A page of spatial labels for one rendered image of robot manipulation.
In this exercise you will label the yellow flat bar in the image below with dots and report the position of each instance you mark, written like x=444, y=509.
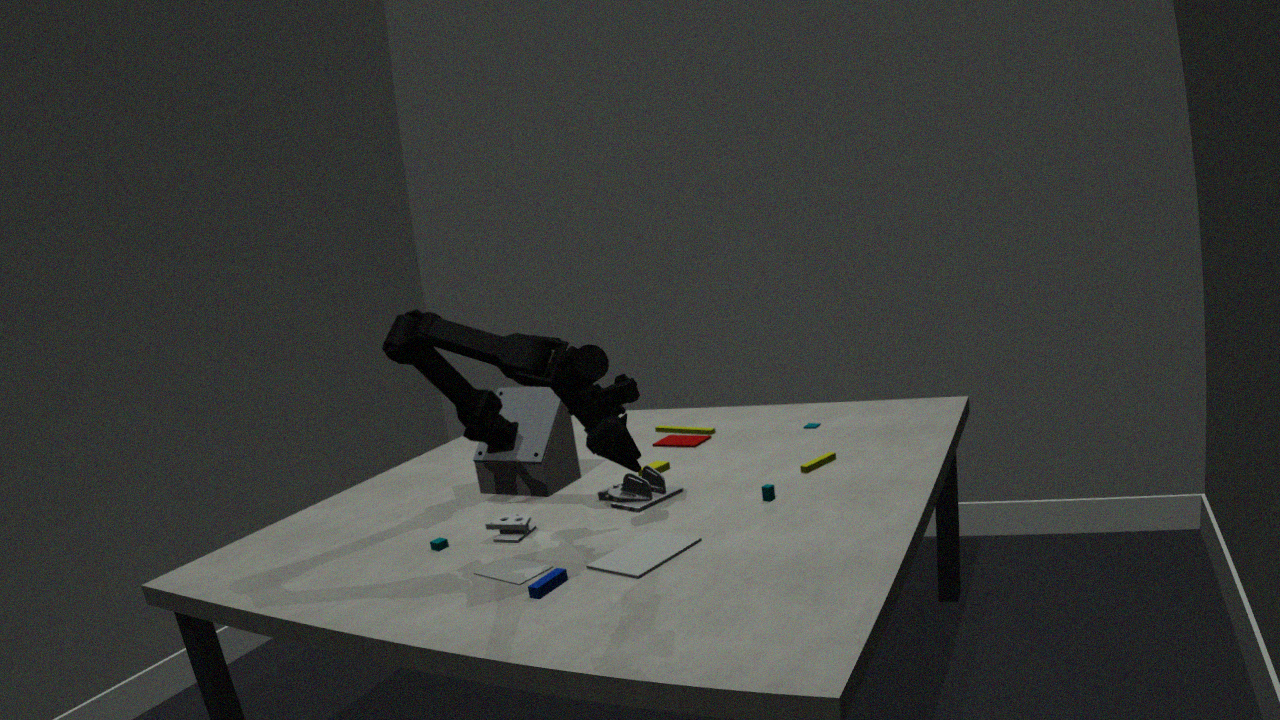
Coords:
x=818, y=462
x=686, y=430

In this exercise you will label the red flat rectangular plate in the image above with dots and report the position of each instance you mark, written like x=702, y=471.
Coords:
x=678, y=441

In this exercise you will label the yellow rectangular block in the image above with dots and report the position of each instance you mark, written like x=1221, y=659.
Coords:
x=660, y=466

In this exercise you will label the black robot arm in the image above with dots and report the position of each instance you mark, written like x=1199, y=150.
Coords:
x=523, y=358

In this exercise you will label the blue rectangular block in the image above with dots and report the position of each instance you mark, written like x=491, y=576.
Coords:
x=547, y=583

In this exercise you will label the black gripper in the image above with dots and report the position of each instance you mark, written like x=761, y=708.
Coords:
x=607, y=436

